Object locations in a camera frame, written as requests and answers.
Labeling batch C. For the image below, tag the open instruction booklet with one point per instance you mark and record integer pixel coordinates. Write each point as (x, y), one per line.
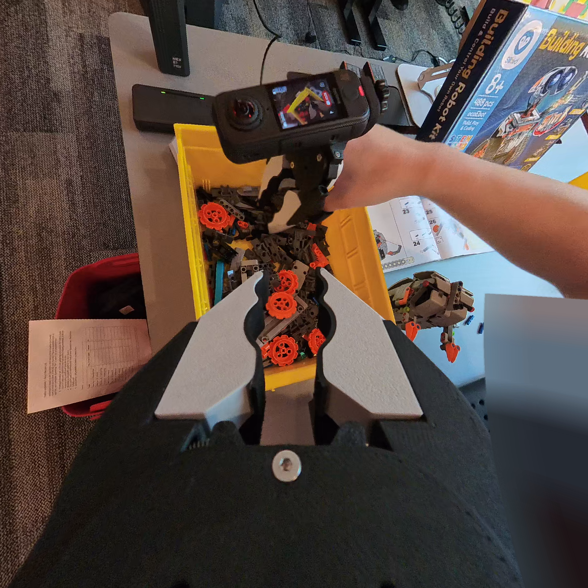
(404, 229)

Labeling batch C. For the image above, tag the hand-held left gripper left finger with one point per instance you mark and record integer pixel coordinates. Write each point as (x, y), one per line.
(206, 367)

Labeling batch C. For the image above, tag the red plastic floor bin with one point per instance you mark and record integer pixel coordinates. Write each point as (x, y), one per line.
(92, 275)

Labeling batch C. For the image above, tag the dark computer tower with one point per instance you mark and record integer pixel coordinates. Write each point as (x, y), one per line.
(202, 11)

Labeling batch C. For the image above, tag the white printed form sheet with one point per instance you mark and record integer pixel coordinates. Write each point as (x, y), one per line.
(82, 363)

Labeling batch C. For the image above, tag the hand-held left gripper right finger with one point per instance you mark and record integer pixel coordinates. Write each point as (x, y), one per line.
(372, 367)

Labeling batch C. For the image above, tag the dark slim upright device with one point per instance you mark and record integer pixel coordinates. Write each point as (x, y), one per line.
(170, 36)

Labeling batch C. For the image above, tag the blue robot kit box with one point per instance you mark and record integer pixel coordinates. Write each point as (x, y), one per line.
(505, 92)

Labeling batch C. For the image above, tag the pile of building pieces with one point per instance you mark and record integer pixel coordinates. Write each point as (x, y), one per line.
(275, 248)

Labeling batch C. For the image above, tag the person's right forearm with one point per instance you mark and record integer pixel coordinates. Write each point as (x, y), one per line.
(505, 206)

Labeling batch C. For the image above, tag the orange holed angle piece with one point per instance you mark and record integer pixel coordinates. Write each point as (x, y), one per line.
(319, 257)

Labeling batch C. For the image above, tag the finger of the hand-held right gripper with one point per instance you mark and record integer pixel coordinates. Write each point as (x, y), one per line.
(285, 211)
(273, 170)

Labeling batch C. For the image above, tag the black desk mat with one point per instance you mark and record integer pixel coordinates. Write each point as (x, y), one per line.
(395, 110)

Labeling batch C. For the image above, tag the wooden table black frame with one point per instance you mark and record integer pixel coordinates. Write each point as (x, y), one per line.
(363, 23)

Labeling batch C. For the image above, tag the orange toothed wheel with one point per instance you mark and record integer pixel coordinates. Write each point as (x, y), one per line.
(280, 304)
(285, 281)
(213, 216)
(281, 350)
(317, 341)

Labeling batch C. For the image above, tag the grey desk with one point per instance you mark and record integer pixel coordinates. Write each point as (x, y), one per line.
(151, 229)

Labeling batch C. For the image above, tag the person's right hand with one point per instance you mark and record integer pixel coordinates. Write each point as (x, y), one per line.
(386, 170)

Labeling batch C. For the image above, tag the grey partly built robot model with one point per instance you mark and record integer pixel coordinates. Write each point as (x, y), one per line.
(432, 303)

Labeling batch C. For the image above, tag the black power adapter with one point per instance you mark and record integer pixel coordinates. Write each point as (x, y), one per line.
(170, 108)

